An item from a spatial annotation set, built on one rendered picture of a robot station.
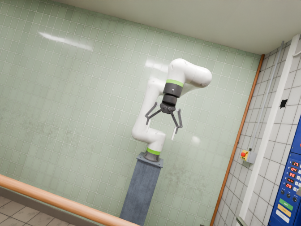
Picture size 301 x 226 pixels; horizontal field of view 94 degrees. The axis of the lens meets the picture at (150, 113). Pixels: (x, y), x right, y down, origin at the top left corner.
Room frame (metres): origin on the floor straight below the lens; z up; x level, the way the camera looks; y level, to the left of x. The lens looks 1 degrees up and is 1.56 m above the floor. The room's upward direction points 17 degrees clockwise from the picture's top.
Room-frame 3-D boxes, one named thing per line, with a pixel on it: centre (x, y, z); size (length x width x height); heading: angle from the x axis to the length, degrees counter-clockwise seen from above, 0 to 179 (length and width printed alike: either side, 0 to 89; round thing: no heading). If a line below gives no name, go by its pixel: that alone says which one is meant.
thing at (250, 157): (1.32, -1.00, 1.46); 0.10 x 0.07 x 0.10; 176
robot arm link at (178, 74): (0.73, -0.08, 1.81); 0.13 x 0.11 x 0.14; 100
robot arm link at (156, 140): (1.21, -0.11, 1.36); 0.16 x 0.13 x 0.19; 100
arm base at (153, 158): (1.27, -0.13, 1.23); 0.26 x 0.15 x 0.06; 173
